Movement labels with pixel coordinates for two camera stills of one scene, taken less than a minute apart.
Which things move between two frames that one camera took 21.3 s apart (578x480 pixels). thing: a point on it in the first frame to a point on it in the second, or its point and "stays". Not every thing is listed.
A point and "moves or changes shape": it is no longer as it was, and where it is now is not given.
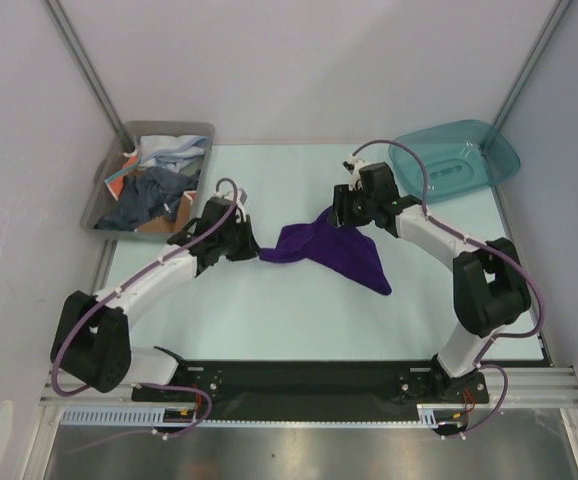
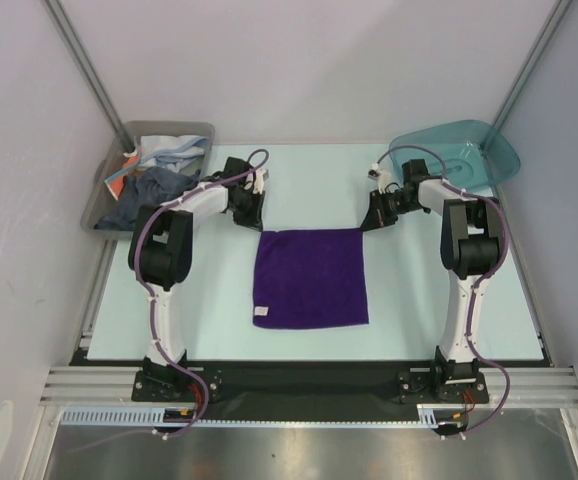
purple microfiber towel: (342, 250) moves or changes shape
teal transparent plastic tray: (459, 156) stays
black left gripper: (250, 248) to (253, 220)
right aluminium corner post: (530, 63) stays
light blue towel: (170, 152) stays
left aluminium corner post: (79, 52) stays
